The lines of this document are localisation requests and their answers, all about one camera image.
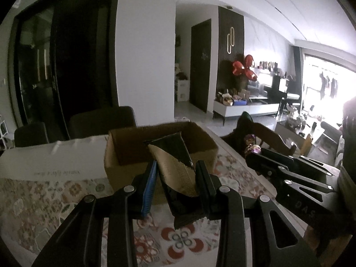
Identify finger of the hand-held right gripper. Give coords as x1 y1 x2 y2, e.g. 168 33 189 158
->
261 148 336 178
245 152 335 194

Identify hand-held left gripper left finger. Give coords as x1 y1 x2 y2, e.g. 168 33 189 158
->
32 160 159 267

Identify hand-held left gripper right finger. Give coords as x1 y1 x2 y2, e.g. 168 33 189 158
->
195 160 322 267

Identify black tan snack packet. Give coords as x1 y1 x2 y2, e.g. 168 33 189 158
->
144 132 208 229

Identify purple candy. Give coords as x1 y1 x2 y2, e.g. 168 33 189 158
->
244 134 262 157

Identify brown cardboard box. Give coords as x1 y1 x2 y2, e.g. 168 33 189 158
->
104 121 219 204

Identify dark wooden chair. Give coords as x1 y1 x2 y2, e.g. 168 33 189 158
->
220 111 297 158

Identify cluttered coffee table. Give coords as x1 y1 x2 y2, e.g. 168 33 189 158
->
275 110 326 146

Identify dark green cloth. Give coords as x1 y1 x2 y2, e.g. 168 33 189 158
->
234 111 254 137

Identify white tv cabinet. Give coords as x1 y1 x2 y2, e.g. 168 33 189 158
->
212 97 280 127

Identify black upright piano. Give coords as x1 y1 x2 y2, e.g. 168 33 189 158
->
262 75 303 109

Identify gift boxes on cabinet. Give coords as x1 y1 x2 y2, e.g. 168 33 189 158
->
216 87 248 107

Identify wide grey dining chair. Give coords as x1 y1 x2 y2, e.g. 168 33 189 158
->
69 105 139 140

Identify bright balcony window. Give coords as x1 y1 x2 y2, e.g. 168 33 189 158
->
302 54 356 124

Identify floral tablecloth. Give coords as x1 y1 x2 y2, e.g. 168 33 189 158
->
0 121 306 267

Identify red balloon decoration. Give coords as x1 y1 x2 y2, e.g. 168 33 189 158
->
232 55 258 82

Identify dark room door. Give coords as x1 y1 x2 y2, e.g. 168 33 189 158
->
190 18 212 113

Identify small grey dining chair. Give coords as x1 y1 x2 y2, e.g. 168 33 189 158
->
13 121 50 148

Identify dark glass sliding door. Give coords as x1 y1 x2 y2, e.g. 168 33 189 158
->
8 0 121 140

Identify white cube shelf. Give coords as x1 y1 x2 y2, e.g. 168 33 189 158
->
0 115 15 149

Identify wall shelf with ornaments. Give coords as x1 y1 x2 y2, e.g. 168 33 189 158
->
252 61 296 79

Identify gold wall ornament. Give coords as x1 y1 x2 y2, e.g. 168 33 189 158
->
225 27 236 54

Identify dark slatted wall panel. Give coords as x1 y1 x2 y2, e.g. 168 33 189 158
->
217 6 246 104

